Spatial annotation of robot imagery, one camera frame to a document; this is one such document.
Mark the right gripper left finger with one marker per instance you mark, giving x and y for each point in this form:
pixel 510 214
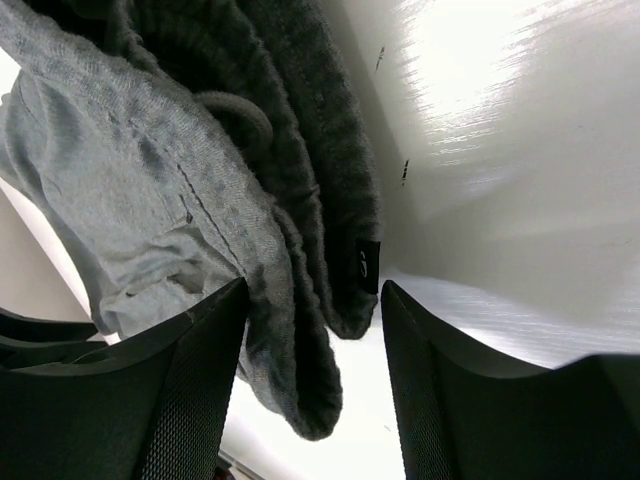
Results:
pixel 152 406

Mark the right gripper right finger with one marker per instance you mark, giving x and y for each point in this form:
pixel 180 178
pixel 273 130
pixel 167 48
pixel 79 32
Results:
pixel 467 411

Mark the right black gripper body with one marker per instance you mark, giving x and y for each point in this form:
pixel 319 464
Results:
pixel 28 342

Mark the grey shorts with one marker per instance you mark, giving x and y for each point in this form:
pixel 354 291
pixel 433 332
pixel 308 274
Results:
pixel 174 146

